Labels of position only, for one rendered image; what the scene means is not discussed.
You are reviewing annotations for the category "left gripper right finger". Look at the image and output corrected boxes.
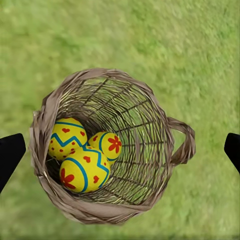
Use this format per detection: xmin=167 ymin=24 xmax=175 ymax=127
xmin=224 ymin=133 xmax=240 ymax=173

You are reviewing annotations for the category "wicker basket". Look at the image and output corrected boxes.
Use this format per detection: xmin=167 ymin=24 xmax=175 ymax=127
xmin=28 ymin=67 xmax=196 ymax=227

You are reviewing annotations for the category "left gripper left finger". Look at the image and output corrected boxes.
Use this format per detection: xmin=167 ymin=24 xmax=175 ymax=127
xmin=0 ymin=133 xmax=26 ymax=193

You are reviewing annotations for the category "easter egg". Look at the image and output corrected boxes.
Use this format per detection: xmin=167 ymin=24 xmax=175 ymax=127
xmin=47 ymin=116 xmax=92 ymax=164
xmin=58 ymin=146 xmax=112 ymax=193
xmin=87 ymin=131 xmax=123 ymax=166

